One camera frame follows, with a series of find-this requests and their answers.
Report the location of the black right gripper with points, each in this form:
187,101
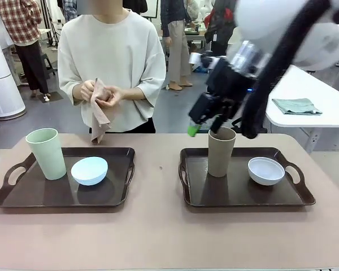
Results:
228,80

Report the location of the tall brown cup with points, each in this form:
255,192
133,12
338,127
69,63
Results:
221,155

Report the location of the teal cloth mat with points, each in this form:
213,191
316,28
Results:
296,105

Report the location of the beige pink cloth mat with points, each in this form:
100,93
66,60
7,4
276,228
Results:
99,115

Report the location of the light blue bowl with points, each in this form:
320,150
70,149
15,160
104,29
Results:
89,172

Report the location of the tall light green cup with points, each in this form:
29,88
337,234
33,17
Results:
46,155

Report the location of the person's right forearm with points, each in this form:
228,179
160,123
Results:
77,91

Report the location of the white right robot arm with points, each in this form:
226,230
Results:
257,17

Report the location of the person's left forearm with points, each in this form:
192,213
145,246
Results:
134,93

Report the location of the person's left hand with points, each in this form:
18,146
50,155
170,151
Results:
115,97

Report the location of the person's right hand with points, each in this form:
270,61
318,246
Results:
87,90

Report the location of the bystander in khaki trousers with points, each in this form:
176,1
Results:
176,42

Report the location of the white bowl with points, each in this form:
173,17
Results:
267,173

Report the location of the bystander in black red jacket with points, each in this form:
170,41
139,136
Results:
219,25

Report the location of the white table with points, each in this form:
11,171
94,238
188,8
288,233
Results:
305,87

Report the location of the person in cream sweater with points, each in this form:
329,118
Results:
115,50

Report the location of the black stool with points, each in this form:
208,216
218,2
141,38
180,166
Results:
46,63

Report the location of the bystander in blue plaid shirt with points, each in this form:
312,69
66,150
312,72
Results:
69,8

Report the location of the white air purifier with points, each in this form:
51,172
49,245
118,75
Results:
2,84

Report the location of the bystander in red plaid shirt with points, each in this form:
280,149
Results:
19,22

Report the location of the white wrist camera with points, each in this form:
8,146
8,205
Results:
199,59

